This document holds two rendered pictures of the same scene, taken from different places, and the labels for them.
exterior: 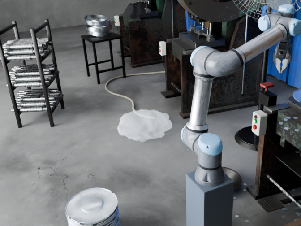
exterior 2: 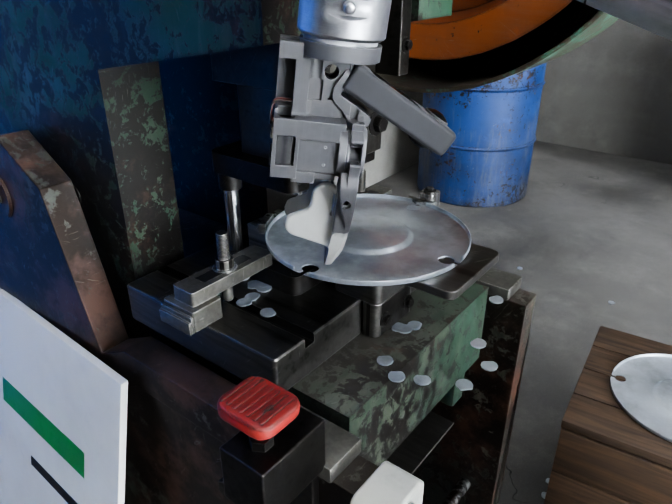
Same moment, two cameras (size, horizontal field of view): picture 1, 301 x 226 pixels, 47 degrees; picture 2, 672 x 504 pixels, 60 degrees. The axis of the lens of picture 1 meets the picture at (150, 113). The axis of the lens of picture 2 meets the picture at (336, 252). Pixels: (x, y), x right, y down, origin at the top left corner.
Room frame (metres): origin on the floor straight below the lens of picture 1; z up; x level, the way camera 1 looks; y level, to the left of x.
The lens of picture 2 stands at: (2.10, -0.31, 1.14)
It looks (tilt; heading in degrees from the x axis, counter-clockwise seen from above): 27 degrees down; 234
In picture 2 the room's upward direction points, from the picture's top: straight up
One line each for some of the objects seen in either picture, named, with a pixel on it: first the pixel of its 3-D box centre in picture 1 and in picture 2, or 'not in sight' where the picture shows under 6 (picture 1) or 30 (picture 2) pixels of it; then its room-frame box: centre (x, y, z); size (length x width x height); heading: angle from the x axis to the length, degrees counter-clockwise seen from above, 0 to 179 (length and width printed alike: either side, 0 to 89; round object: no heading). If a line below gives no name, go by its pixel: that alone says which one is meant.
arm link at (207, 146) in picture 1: (209, 149); not in sight; (1.45, -0.28, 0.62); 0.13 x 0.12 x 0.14; 23
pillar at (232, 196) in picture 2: not in sight; (232, 205); (1.75, -1.05, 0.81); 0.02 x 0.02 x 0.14
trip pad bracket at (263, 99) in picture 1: (267, 106); (278, 492); (1.88, -0.71, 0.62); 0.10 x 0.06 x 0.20; 16
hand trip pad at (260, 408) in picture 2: (266, 89); (260, 429); (1.90, -0.70, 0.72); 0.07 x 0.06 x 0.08; 106
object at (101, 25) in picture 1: (101, 46); not in sight; (4.34, 0.56, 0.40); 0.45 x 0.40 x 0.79; 28
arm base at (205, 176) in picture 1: (209, 169); not in sight; (1.45, -0.28, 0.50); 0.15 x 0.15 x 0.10
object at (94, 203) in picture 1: (92, 204); not in sight; (1.53, 0.36, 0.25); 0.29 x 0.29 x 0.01
